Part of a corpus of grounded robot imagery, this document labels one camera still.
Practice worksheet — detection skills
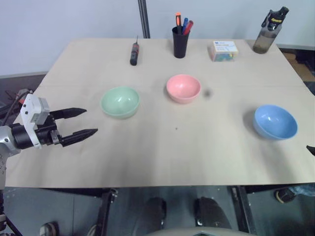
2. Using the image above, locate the dark translucent water bottle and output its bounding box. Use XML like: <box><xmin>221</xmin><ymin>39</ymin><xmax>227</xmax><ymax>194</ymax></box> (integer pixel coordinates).
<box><xmin>252</xmin><ymin>6</ymin><xmax>290</xmax><ymax>54</ymax></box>

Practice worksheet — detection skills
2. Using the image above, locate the red marker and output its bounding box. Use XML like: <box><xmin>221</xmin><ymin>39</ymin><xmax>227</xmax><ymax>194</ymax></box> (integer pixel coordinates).
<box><xmin>182</xmin><ymin>20</ymin><xmax>194</xmax><ymax>35</ymax></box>

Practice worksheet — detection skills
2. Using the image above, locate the black and yellow shoe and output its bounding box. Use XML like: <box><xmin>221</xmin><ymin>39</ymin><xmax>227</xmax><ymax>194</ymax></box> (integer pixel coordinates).
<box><xmin>274</xmin><ymin>187</ymin><xmax>296</xmax><ymax>204</ymax></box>

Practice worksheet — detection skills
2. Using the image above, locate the clear box of coloured pins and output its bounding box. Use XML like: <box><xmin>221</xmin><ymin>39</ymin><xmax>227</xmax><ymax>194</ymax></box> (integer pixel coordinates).
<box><xmin>209</xmin><ymin>40</ymin><xmax>240</xmax><ymax>62</ymax></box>

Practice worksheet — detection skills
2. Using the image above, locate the red bowl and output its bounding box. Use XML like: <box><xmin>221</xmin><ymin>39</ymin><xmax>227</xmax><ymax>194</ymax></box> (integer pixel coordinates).
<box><xmin>166</xmin><ymin>74</ymin><xmax>201</xmax><ymax>104</ymax></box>

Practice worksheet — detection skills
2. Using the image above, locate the black pen cup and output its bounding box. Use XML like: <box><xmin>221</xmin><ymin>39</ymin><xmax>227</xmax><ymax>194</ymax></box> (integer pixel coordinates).
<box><xmin>171</xmin><ymin>26</ymin><xmax>190</xmax><ymax>59</ymax></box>

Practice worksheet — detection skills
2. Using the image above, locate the dark metal pole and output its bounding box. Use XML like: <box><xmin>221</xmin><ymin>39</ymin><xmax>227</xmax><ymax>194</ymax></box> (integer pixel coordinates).
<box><xmin>137</xmin><ymin>0</ymin><xmax>151</xmax><ymax>39</ymax></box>

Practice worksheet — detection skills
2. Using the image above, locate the black tripod leg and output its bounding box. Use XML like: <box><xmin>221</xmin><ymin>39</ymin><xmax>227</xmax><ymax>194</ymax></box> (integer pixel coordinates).
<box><xmin>0</xmin><ymin>213</ymin><xmax>26</xmax><ymax>236</ymax></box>

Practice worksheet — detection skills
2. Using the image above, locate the orange and black marker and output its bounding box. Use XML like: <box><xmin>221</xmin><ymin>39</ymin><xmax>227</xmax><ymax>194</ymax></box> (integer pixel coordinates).
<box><xmin>175</xmin><ymin>12</ymin><xmax>183</xmax><ymax>35</ymax></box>

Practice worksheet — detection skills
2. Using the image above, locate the green bowl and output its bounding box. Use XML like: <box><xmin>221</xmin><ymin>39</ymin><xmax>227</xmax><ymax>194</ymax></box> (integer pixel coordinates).
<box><xmin>99</xmin><ymin>86</ymin><xmax>141</xmax><ymax>120</ymax></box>

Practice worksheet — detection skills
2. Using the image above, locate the dark rounded shape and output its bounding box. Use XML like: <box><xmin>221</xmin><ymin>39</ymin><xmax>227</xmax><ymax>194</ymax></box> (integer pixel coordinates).
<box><xmin>193</xmin><ymin>196</ymin><xmax>232</xmax><ymax>230</ymax></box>
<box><xmin>144</xmin><ymin>196</ymin><xmax>167</xmax><ymax>232</ymax></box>

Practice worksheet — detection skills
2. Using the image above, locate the black table leg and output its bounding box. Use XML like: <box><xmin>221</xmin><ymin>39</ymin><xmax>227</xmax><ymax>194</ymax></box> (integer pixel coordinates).
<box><xmin>94</xmin><ymin>187</ymin><xmax>119</xmax><ymax>236</ymax></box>
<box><xmin>229</xmin><ymin>185</ymin><xmax>258</xmax><ymax>236</ymax></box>

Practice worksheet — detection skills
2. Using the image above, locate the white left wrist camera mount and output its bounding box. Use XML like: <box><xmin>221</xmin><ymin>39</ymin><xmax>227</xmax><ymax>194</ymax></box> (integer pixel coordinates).
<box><xmin>19</xmin><ymin>93</ymin><xmax>51</xmax><ymax>150</ymax></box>

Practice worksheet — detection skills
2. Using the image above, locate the blue bowl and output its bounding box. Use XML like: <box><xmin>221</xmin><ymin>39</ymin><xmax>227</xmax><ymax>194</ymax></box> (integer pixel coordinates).
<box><xmin>252</xmin><ymin>104</ymin><xmax>299</xmax><ymax>141</ymax></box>

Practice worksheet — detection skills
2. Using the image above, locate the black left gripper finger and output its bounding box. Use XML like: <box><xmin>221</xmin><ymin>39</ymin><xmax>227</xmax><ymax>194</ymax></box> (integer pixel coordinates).
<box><xmin>50</xmin><ymin>107</ymin><xmax>87</xmax><ymax>121</ymax></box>
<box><xmin>58</xmin><ymin>128</ymin><xmax>99</xmax><ymax>148</ymax></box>

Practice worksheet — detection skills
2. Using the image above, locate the black screwdriver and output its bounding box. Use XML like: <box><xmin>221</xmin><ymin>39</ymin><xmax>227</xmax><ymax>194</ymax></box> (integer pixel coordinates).
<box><xmin>129</xmin><ymin>35</ymin><xmax>140</xmax><ymax>66</ymax></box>

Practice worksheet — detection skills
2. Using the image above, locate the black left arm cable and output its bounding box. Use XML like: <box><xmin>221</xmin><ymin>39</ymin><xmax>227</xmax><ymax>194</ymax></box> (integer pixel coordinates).
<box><xmin>0</xmin><ymin>97</ymin><xmax>26</xmax><ymax>126</ymax></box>

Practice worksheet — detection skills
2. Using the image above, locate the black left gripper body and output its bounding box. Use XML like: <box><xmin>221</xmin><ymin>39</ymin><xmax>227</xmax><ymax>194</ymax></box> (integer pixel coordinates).
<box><xmin>34</xmin><ymin>115</ymin><xmax>63</xmax><ymax>148</ymax></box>

